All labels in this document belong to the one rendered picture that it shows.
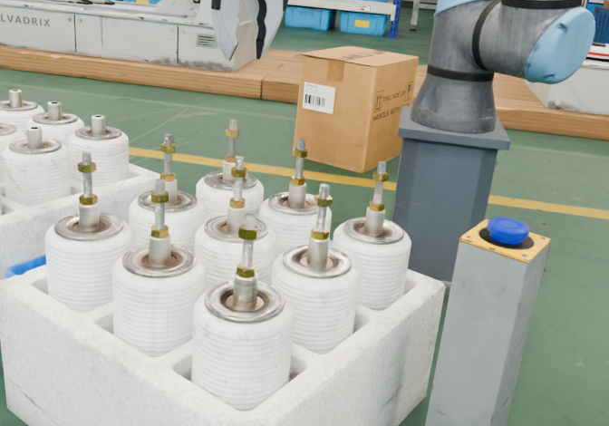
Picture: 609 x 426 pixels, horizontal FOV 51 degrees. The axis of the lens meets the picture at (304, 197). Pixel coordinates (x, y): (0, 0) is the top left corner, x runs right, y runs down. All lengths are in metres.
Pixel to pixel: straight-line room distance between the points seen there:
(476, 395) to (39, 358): 0.48
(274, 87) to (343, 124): 0.83
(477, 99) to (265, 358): 0.68
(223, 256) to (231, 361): 0.17
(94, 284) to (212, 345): 0.20
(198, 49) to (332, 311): 2.14
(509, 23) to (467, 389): 0.56
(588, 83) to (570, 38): 1.65
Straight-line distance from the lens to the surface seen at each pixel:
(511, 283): 0.65
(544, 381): 1.05
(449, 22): 1.12
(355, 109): 1.77
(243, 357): 0.59
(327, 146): 1.83
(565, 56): 1.04
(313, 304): 0.67
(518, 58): 1.04
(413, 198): 1.15
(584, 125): 2.63
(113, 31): 2.86
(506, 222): 0.67
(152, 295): 0.65
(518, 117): 2.58
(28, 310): 0.77
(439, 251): 1.19
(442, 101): 1.12
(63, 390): 0.78
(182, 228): 0.81
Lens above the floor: 0.56
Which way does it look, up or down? 21 degrees down
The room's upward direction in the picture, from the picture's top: 5 degrees clockwise
